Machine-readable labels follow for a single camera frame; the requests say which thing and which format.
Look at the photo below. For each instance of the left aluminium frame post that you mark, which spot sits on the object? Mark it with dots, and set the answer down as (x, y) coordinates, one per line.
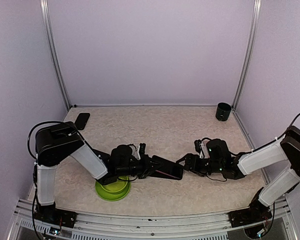
(53, 52)

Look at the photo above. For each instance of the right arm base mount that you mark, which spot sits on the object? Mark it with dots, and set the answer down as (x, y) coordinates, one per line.
(254, 213)

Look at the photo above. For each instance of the black phone case horizontal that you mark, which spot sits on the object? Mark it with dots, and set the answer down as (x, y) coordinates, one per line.
(82, 120)

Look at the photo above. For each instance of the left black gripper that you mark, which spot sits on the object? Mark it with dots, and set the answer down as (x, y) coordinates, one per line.
(148, 168)

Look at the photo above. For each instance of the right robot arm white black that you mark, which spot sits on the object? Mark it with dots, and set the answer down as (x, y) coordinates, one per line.
(214, 156)

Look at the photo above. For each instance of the black cylinder cup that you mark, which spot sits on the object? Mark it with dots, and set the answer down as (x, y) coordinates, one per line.
(223, 111)

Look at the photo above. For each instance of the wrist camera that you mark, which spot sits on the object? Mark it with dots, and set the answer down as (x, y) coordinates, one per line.
(199, 148)
(140, 151)

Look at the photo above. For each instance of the front aluminium rail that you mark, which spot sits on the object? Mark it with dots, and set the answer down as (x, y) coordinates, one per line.
(99, 226)

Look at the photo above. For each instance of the green bowl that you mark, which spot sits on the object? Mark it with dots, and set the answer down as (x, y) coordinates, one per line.
(121, 185)

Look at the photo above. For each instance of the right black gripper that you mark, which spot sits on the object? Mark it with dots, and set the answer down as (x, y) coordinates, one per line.
(194, 166)

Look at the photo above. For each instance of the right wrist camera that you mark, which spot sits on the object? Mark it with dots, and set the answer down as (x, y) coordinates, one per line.
(199, 148)

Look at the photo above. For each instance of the aluminium frame post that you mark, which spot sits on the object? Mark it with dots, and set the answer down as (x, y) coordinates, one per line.
(53, 52)
(248, 53)

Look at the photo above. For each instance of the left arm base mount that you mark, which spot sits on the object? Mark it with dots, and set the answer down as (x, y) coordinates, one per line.
(52, 215)

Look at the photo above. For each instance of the right aluminium frame post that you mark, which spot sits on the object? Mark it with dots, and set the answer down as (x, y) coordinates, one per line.
(248, 53)

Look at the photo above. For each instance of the dark phone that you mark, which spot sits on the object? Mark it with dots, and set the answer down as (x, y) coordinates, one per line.
(175, 172)

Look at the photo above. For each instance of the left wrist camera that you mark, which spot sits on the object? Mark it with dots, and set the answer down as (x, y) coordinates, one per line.
(140, 151)

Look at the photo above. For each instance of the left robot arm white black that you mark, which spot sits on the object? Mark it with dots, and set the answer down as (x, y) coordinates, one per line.
(55, 141)

